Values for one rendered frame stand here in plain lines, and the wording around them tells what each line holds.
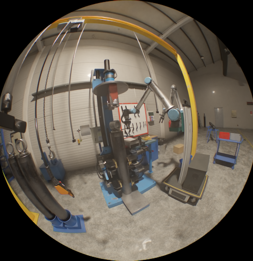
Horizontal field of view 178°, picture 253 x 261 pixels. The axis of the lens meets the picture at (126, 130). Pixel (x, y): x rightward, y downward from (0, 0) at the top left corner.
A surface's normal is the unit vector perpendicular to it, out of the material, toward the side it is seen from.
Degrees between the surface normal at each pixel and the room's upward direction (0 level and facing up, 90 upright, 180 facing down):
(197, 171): 90
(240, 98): 90
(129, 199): 0
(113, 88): 90
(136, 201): 0
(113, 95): 90
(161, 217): 0
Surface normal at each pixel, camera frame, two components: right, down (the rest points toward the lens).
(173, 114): -0.57, 0.25
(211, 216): -0.14, -0.98
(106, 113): 0.45, 0.05
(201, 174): -0.84, 0.18
